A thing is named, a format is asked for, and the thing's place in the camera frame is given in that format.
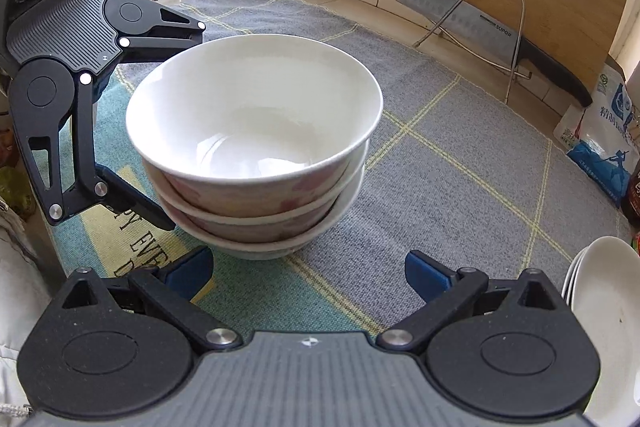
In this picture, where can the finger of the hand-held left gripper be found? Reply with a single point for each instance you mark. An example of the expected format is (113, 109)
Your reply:
(180, 23)
(85, 132)

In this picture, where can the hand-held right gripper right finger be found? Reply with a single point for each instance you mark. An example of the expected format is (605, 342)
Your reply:
(425, 274)

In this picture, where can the dark vinegar bottle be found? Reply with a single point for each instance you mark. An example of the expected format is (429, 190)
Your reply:
(632, 197)

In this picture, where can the white pink flower bowl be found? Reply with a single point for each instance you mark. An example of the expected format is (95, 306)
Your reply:
(260, 252)
(250, 218)
(250, 122)

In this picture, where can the white blue salt bag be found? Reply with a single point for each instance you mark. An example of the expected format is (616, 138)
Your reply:
(605, 132)

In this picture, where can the white plate with stained centre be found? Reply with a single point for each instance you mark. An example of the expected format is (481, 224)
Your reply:
(610, 332)

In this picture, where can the person's white clothing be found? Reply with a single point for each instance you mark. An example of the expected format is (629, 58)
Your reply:
(25, 307)

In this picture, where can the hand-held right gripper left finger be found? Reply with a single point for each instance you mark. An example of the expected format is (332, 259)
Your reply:
(192, 272)

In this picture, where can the grey green checked mat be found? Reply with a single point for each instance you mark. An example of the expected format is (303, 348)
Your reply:
(450, 167)

